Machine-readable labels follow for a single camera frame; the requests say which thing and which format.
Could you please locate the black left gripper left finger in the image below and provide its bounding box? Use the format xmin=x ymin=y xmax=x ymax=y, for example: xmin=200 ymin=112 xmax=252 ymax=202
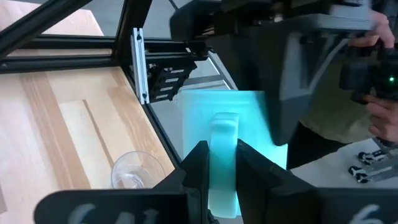
xmin=34 ymin=141 xmax=218 ymax=224

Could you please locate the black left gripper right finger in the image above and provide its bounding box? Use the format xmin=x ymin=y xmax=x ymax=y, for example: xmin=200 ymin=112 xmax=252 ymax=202
xmin=235 ymin=139 xmax=398 ymax=224

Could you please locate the black controller with green light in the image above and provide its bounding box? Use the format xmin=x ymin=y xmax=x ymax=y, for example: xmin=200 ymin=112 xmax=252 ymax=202
xmin=338 ymin=45 xmax=398 ymax=105

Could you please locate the person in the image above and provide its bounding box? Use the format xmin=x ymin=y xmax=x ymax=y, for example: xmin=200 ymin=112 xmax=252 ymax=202
xmin=285 ymin=9 xmax=398 ymax=171

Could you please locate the large teal mug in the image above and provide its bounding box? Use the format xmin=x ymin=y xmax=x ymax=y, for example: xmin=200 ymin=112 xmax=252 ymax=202
xmin=181 ymin=89 xmax=289 ymax=219

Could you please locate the black and silver tool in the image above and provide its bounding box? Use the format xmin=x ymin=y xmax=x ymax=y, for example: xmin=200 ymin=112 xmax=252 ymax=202
xmin=348 ymin=138 xmax=398 ymax=184

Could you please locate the clear glass mug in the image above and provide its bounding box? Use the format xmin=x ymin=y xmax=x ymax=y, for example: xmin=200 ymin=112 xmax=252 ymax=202
xmin=110 ymin=151 xmax=167 ymax=190

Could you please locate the black slotted bracket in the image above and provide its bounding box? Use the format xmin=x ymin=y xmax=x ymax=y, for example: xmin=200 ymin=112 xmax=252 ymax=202
xmin=148 ymin=60 xmax=198 ymax=104

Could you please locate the person's hand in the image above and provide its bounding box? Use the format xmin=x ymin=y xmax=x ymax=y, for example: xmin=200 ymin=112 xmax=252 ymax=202
xmin=348 ymin=9 xmax=396 ymax=49
xmin=364 ymin=94 xmax=398 ymax=143

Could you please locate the black aluminium table frame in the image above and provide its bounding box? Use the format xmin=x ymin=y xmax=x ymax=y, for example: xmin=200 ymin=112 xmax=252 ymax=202
xmin=0 ymin=0 xmax=240 ymax=170

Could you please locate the silver extrusion bracket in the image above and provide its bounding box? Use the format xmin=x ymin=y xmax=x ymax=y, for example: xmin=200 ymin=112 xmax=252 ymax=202
xmin=130 ymin=27 xmax=150 ymax=105

